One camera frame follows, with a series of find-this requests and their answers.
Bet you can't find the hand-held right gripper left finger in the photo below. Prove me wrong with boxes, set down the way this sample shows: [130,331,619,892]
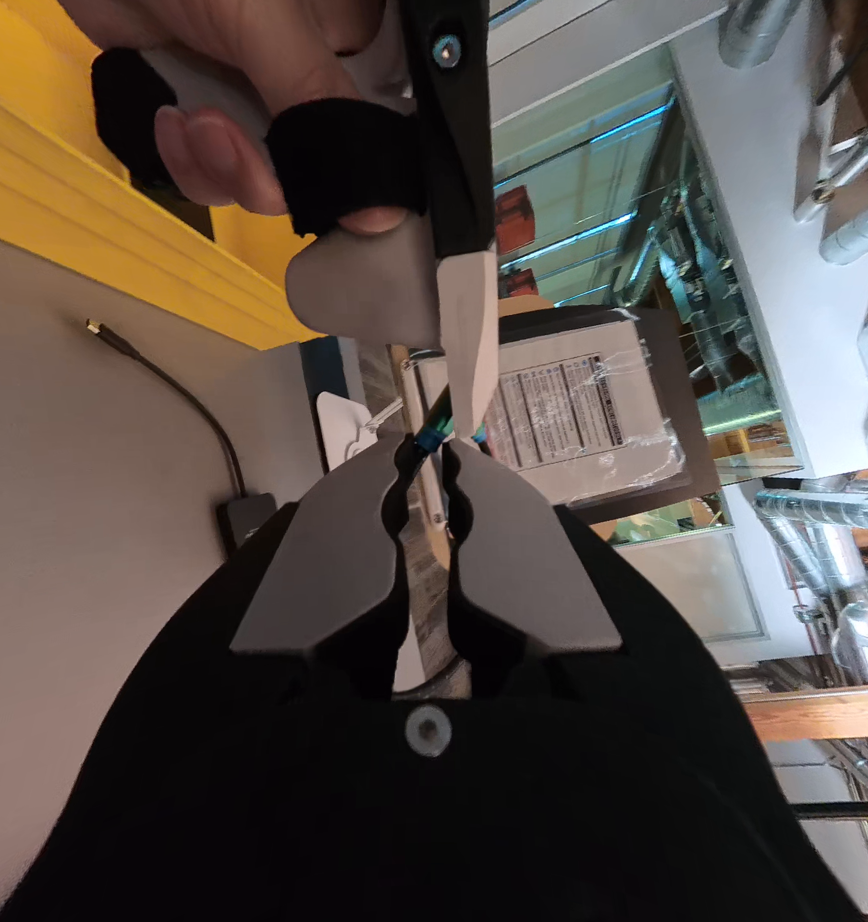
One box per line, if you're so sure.
[229,432,416,656]

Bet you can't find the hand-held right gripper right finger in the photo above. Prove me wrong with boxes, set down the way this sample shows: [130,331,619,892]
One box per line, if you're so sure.
[441,434,623,656]

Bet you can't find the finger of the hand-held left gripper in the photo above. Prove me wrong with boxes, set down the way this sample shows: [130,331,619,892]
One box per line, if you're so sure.
[437,243,501,442]

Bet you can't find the black adapter hub with cable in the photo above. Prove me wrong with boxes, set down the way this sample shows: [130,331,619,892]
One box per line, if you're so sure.
[84,317,280,559]

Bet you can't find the black hdmi cable green plugs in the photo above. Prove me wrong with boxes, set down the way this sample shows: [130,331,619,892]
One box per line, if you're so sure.
[414,385,491,455]

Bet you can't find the person's left hand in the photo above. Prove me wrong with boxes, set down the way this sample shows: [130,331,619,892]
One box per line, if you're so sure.
[58,0,415,236]

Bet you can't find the red box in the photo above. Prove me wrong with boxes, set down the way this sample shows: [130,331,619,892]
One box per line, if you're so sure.
[495,186,537,255]

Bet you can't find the white plastic holder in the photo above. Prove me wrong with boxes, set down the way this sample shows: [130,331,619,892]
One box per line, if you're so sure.
[317,392,380,473]

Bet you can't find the laminated instruction sheet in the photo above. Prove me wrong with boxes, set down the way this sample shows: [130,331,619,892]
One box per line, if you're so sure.
[499,319,694,507]

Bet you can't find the wooden ceiling beam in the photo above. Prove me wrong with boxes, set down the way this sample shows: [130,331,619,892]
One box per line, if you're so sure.
[744,684,868,744]

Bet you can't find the shiny metal pipe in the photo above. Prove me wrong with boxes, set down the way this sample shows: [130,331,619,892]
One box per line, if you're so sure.
[794,108,868,224]

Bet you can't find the yellow plastic bin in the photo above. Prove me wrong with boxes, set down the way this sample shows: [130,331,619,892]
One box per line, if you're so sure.
[0,0,323,352]

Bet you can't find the glass partition wall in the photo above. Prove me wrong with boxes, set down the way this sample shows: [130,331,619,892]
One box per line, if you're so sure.
[491,79,802,480]

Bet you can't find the silver insulated duct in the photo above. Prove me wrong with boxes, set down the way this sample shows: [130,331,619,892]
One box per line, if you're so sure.
[819,205,868,266]
[754,488,868,535]

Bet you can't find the silver spiral ventilation duct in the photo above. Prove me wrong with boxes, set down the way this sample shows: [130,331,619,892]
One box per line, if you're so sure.
[718,0,802,69]

